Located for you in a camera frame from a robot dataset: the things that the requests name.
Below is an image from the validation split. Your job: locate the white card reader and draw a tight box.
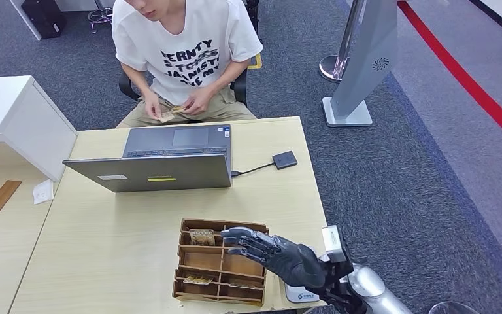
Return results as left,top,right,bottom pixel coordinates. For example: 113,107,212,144
284,247,321,304

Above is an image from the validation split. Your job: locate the brown wooden strip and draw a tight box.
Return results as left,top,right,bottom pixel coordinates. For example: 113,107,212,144
0,179,23,213

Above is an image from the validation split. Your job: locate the round clear bin rim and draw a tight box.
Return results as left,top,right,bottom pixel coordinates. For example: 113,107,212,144
427,301,481,314

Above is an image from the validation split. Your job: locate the wooden card organizer box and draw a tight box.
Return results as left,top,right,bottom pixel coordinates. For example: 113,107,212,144
172,218,271,307

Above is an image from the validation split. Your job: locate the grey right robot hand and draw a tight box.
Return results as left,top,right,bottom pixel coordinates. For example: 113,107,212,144
220,226,328,290

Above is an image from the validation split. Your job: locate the white paper slip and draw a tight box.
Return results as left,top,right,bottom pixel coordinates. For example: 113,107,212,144
32,179,56,206

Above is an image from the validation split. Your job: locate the person's right hand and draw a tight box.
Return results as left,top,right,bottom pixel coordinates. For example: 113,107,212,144
144,90,166,121

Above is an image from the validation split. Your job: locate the black office chair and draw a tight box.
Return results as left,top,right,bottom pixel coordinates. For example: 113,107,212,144
118,0,263,107

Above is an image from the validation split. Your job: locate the chrome stanchion post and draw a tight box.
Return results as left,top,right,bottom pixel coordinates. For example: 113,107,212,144
318,0,367,84

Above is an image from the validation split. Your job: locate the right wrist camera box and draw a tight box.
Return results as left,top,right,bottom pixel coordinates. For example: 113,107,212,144
318,224,356,287

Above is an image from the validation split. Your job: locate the black computer tower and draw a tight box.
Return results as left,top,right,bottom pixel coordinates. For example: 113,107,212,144
21,0,67,39

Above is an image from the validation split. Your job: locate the grey laptop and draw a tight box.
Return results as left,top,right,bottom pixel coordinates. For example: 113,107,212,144
63,124,233,193

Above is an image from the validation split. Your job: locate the person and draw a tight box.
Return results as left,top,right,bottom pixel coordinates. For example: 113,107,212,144
111,0,264,130

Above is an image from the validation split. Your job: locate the white desk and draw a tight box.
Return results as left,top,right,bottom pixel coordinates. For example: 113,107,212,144
9,0,118,41

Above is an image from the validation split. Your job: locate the grey kiosk stand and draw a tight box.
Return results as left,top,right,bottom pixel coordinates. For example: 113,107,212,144
321,0,400,128

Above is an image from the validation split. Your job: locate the chrome stool base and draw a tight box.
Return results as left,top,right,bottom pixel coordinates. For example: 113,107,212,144
87,0,116,35

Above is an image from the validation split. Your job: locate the person's left hand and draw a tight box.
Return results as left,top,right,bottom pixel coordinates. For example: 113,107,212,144
181,86,216,116

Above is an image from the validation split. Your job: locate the small black square device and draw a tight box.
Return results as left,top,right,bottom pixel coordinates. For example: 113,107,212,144
272,150,299,171

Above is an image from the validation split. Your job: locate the black device cable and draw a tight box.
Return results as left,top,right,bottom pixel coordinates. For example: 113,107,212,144
232,162,275,178

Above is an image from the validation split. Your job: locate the white cabinet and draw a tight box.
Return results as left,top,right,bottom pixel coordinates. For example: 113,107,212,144
0,75,78,183

